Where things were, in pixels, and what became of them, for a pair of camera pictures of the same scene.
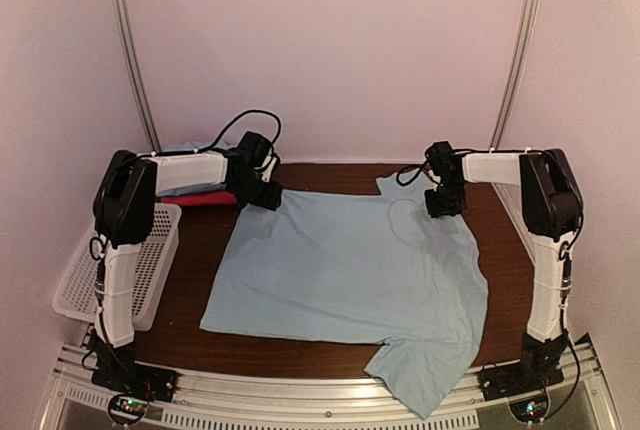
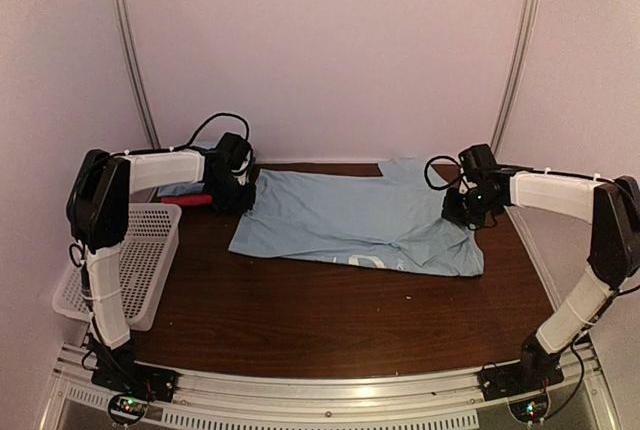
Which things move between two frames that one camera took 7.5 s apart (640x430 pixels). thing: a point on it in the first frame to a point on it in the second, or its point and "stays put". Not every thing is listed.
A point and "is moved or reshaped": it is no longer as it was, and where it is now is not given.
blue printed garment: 369,267 is moved or reshaped
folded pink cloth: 207,199 stays put
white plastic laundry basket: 76,295 stays put
